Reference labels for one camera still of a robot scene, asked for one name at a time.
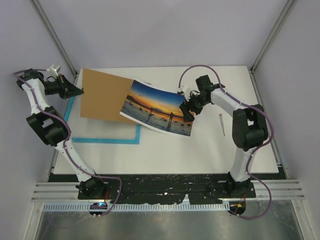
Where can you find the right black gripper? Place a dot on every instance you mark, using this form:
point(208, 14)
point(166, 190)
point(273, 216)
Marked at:
point(186, 106)

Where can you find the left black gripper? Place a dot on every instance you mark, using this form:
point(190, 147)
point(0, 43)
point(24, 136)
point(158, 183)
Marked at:
point(67, 90)

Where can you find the sunset photo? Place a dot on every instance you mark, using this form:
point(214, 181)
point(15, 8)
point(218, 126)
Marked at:
point(156, 109)

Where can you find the small screwdriver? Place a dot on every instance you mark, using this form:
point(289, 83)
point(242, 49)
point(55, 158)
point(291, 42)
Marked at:
point(221, 120)

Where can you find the brown backing board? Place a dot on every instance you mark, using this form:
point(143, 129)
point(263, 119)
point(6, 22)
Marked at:
point(104, 96)

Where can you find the blue picture frame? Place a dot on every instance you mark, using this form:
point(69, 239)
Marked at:
point(95, 131)

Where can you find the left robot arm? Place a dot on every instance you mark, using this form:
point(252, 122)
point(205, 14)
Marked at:
point(52, 128)

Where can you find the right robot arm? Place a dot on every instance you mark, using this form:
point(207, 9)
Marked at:
point(249, 127)

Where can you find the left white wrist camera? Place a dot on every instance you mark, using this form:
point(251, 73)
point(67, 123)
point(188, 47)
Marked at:
point(54, 70)

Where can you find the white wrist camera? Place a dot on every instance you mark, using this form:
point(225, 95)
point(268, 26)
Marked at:
point(184, 91)
point(54, 70)

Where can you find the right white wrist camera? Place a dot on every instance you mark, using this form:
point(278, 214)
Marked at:
point(184, 91)

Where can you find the left aluminium post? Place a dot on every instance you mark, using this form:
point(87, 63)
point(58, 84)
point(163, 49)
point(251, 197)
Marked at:
point(53, 35)

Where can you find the aluminium post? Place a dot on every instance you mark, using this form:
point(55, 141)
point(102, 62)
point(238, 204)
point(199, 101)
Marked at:
point(53, 35)
point(277, 26)

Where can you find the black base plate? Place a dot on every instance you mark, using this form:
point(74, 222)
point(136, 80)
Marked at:
point(161, 179)

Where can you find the perforated cable duct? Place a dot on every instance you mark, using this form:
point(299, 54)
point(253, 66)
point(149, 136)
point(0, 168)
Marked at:
point(91, 207)

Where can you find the aluminium rail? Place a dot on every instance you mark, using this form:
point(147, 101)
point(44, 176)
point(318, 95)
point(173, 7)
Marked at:
point(57, 191)

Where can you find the right aluminium post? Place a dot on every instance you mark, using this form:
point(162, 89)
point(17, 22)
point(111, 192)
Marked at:
point(277, 26)

